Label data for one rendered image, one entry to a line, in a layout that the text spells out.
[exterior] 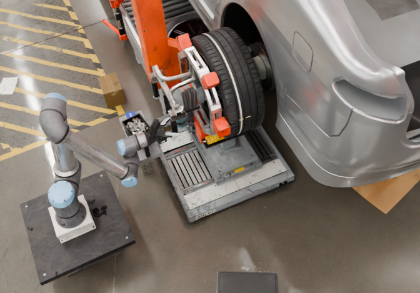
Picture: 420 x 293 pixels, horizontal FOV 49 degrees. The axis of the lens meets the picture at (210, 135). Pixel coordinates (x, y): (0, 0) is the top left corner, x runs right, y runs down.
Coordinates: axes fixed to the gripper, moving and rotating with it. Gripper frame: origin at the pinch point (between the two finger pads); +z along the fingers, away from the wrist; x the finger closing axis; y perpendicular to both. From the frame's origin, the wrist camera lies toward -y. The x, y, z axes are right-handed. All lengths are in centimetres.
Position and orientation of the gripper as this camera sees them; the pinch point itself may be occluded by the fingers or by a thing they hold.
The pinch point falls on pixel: (177, 124)
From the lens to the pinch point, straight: 271.8
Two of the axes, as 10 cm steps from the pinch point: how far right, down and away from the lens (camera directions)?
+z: 9.2, -3.4, 2.1
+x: 4.0, 7.1, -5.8
